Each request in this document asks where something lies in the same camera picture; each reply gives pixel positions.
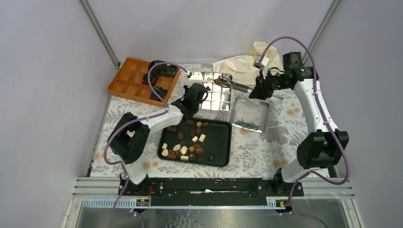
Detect floral table mat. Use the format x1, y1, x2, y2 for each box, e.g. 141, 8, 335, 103
91, 63, 318, 180

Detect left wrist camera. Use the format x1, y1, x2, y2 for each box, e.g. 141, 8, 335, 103
187, 71, 203, 86

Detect dark paper cup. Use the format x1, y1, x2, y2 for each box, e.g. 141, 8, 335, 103
148, 60, 167, 76
150, 86, 168, 101
142, 73, 159, 86
162, 64, 178, 78

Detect white oval chocolate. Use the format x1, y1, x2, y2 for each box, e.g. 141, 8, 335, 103
173, 144, 182, 151

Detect black plastic tray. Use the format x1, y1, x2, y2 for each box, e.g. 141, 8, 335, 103
157, 118, 232, 168

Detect metal serving tongs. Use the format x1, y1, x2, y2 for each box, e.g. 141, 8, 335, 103
213, 76, 252, 94

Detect white chocolate piece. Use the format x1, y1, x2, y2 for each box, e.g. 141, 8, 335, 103
199, 134, 206, 142

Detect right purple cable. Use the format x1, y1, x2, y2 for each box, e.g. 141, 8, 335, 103
256, 36, 351, 228

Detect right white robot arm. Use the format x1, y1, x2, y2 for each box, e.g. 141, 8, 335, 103
249, 52, 349, 196

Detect pink grid box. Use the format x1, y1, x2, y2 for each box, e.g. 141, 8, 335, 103
199, 71, 232, 111

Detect purple cable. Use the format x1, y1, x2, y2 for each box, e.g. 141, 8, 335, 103
256, 36, 351, 228
103, 61, 191, 228

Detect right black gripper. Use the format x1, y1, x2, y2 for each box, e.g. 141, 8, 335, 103
249, 69, 289, 101

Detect cream cloth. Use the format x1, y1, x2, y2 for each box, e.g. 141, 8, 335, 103
213, 41, 283, 86

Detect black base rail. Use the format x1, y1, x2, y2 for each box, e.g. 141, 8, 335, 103
118, 178, 304, 207

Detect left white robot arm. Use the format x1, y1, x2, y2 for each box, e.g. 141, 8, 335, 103
104, 83, 208, 195

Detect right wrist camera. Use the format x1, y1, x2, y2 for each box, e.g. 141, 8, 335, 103
253, 56, 270, 76

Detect silver metal tray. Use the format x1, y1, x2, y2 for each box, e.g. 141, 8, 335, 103
230, 97, 269, 133

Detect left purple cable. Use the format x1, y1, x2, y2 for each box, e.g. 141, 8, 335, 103
103, 61, 191, 228

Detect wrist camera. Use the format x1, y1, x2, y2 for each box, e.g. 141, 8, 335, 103
187, 71, 203, 86
253, 56, 270, 76

